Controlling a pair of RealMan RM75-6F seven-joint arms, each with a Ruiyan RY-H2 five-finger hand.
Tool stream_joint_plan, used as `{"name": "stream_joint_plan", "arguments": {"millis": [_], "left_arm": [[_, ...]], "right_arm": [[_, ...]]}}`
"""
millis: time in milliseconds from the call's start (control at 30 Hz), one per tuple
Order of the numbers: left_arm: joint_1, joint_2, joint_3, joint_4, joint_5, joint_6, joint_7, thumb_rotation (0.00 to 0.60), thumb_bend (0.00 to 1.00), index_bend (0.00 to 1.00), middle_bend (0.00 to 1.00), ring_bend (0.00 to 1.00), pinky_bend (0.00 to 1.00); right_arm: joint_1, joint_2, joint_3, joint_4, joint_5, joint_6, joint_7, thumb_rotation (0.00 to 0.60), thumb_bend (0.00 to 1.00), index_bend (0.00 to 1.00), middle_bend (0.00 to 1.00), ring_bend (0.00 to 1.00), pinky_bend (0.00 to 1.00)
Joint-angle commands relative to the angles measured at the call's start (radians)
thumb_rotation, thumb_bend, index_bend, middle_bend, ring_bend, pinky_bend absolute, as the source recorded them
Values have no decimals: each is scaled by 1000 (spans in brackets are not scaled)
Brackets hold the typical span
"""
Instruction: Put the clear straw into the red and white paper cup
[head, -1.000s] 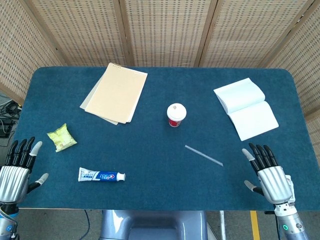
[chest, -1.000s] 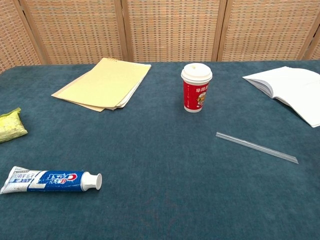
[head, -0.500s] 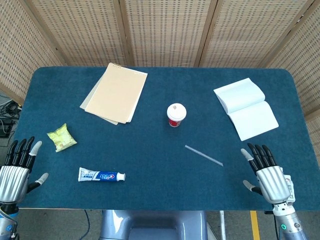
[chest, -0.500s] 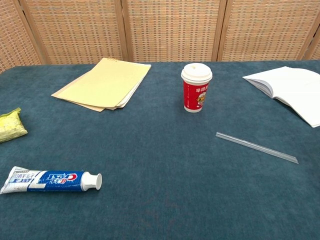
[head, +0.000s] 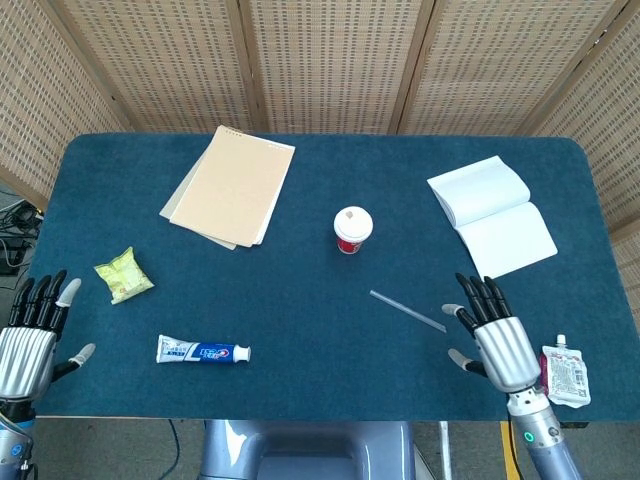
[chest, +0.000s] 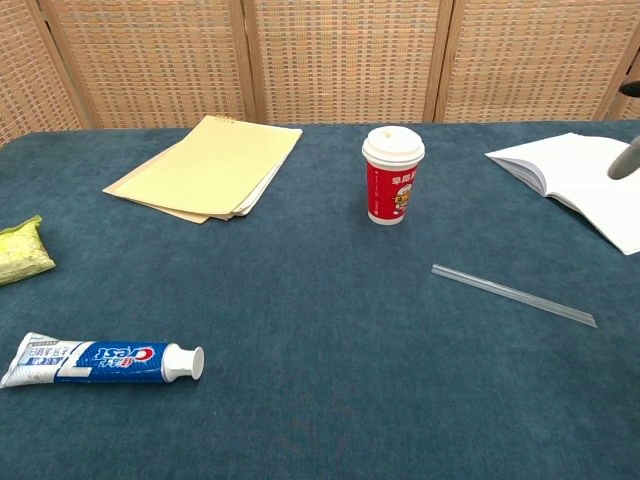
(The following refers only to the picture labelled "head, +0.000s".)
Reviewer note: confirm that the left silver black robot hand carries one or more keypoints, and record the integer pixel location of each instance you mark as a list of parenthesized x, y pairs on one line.
[(25, 355)]

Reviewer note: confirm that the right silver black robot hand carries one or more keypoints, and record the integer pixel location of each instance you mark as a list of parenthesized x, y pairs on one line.
[(505, 350)]

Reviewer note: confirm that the transparent plastic straw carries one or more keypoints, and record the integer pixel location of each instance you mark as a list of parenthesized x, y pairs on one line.
[(407, 310)]

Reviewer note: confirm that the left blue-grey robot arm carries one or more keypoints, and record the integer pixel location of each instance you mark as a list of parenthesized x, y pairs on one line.
[(12, 440)]

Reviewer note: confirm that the red paper cup white lid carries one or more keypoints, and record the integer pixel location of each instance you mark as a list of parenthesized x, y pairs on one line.
[(352, 225)]

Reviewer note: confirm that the white spouted drink pouch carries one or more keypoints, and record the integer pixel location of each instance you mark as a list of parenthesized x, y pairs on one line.
[(567, 375)]

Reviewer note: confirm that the open white notebook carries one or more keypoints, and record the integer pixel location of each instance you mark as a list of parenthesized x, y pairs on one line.
[(505, 240)]

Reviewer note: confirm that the white table leg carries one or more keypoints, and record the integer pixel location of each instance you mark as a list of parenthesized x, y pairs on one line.
[(446, 450)]

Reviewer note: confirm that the green snack packet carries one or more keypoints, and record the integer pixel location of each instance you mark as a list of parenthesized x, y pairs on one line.
[(122, 277)]

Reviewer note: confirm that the blue white toothpaste tube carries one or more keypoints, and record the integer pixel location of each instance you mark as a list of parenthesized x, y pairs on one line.
[(200, 352)]

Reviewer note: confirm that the blue-grey robot torso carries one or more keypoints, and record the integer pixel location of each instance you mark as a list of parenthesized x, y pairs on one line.
[(300, 450)]

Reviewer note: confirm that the tan paper notepad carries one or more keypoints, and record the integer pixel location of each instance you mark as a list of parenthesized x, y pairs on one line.
[(235, 190)]

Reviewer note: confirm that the woven bamboo folding screen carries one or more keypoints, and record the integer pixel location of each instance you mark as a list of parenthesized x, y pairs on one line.
[(330, 65)]

